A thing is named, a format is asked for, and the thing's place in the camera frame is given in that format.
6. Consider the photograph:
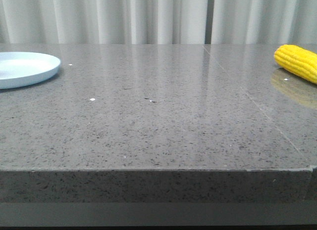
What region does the light blue round plate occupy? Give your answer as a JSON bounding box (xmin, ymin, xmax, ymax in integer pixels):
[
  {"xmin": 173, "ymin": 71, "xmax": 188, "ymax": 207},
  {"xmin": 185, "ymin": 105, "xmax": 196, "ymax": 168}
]
[{"xmin": 0, "ymin": 52, "xmax": 61, "ymax": 89}]

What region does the yellow corn cob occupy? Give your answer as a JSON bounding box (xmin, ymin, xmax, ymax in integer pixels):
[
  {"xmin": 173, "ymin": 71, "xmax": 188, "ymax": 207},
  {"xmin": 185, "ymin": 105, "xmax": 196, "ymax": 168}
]
[{"xmin": 274, "ymin": 45, "xmax": 317, "ymax": 84}]

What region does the white pleated curtain right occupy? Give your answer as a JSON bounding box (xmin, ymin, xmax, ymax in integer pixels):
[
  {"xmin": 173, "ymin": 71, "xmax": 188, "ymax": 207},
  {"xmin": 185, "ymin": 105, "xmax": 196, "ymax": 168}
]
[{"xmin": 211, "ymin": 0, "xmax": 317, "ymax": 44}]

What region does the white pleated curtain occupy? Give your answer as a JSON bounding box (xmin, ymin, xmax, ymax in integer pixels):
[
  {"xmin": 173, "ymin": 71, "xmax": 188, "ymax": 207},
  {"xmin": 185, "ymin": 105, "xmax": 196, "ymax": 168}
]
[
  {"xmin": 0, "ymin": 0, "xmax": 210, "ymax": 44},
  {"xmin": 211, "ymin": 0, "xmax": 317, "ymax": 44}
]

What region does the white pleated curtain left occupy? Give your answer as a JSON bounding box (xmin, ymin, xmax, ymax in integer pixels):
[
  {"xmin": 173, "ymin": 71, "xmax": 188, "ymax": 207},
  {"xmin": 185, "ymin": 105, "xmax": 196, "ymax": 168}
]
[{"xmin": 0, "ymin": 0, "xmax": 210, "ymax": 44}]

